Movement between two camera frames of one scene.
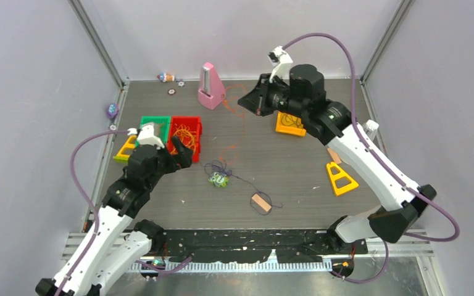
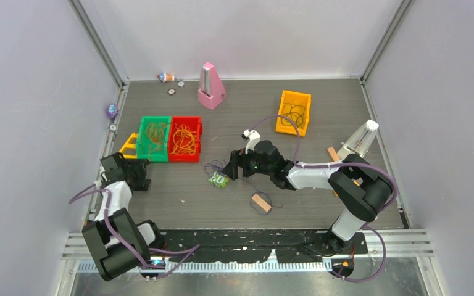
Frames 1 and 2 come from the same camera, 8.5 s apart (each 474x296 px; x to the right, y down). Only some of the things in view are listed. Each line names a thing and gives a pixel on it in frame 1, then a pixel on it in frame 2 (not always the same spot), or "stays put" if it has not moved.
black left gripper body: [166, 163] → [137, 171]
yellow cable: [186, 137] stays put
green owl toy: [218, 179] stays put
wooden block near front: [261, 202] stays put
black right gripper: [255, 101] → [237, 156]
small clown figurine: [166, 78] stays put
